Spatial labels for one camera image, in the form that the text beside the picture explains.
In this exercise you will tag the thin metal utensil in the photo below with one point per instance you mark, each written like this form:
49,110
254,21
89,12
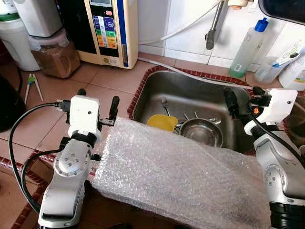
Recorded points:
186,116
196,115

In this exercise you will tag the white bottle with label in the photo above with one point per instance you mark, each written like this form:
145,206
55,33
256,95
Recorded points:
295,76

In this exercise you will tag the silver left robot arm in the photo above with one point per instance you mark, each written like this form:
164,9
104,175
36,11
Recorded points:
66,181

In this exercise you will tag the white countertop appliance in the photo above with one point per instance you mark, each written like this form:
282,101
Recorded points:
38,16

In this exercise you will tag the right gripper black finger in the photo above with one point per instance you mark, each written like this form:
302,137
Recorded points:
231,101
259,90

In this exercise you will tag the white wall tube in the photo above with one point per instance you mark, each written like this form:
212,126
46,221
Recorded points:
167,36

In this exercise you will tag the clear bubble wrap sheet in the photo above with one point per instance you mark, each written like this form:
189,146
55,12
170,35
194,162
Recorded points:
167,176

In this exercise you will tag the green dish soap bottle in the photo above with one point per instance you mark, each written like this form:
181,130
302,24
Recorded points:
240,62

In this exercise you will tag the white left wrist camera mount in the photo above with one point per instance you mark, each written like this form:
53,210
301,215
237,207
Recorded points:
83,114

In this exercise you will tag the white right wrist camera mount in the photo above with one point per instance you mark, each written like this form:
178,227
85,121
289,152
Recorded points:
279,105

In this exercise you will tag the clear plastic cup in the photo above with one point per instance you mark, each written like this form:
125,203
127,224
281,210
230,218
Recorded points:
267,74

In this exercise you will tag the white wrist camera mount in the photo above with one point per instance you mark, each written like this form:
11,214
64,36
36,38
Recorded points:
83,114
279,105

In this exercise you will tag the cream blue water ionizer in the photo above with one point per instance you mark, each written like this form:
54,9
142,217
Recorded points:
124,33

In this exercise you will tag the white canister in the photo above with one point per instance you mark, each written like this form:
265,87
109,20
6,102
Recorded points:
14,47

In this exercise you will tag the yellow plastic cup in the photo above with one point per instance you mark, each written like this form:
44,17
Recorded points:
161,123

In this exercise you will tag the chopsticks with green connector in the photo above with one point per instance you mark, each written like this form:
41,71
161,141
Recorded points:
31,78

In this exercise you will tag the black kettle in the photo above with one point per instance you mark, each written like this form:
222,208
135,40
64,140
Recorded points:
9,105

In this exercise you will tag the clear jar brown contents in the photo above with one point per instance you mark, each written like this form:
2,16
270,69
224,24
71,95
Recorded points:
55,62

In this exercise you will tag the blue white toothbrush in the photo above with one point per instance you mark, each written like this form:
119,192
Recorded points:
288,56

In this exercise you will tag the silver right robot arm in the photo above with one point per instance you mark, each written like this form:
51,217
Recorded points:
281,162

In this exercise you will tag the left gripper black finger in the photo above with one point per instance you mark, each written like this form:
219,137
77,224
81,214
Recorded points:
82,92
114,107

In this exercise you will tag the stainless steel bowl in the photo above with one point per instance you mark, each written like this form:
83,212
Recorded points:
202,133

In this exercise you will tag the black clip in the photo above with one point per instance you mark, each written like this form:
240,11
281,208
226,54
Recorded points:
95,157

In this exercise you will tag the grey wall faucet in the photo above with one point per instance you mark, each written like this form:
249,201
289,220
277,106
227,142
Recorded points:
210,38

